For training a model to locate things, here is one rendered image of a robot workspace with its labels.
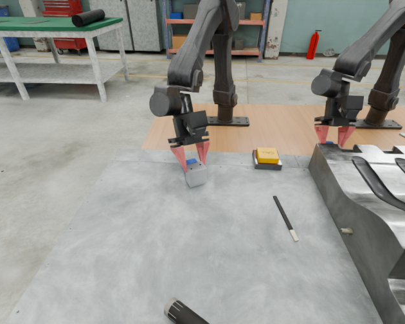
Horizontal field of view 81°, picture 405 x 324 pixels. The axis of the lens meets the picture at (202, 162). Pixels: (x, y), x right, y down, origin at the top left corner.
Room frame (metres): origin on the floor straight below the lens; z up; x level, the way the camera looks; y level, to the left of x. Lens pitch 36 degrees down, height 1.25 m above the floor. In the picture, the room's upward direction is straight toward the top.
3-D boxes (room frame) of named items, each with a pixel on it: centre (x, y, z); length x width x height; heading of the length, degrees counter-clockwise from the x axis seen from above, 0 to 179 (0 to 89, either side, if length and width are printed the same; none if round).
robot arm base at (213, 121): (0.89, -0.09, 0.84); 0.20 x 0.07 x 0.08; 88
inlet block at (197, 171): (0.56, 0.04, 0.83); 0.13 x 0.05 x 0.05; 24
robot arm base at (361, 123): (0.87, -0.69, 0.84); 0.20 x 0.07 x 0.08; 88
